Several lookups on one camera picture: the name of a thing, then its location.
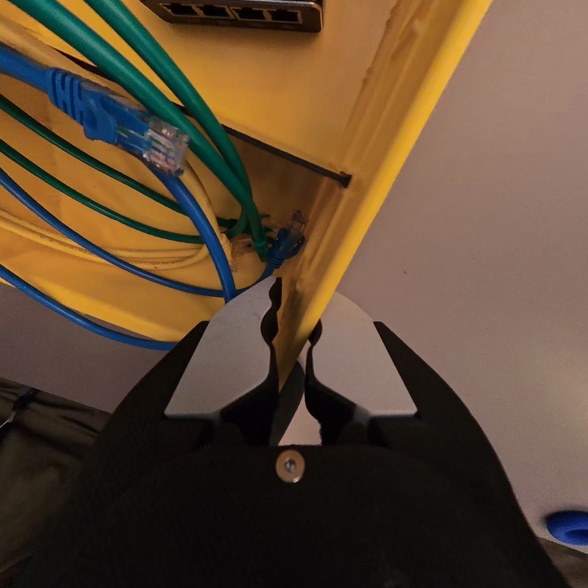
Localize blue ring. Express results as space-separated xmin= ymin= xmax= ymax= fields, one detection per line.
xmin=544 ymin=510 xmax=588 ymax=547

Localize blue ethernet cable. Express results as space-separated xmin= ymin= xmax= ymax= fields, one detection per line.
xmin=0 ymin=43 xmax=306 ymax=352

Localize yellow plastic bin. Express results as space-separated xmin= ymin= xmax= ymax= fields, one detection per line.
xmin=0 ymin=0 xmax=494 ymax=389

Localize black ethernet splitter box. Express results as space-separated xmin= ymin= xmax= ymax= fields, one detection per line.
xmin=140 ymin=0 xmax=324 ymax=34

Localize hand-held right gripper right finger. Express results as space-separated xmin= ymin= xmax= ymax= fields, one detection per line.
xmin=302 ymin=292 xmax=419 ymax=445

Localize green ethernet cable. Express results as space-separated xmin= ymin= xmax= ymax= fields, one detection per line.
xmin=0 ymin=0 xmax=272 ymax=262

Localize yellow ethernet cable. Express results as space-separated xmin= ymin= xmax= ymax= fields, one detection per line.
xmin=0 ymin=165 xmax=237 ymax=272

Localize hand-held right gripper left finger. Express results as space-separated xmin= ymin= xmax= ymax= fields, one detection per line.
xmin=164 ymin=277 xmax=282 ymax=445

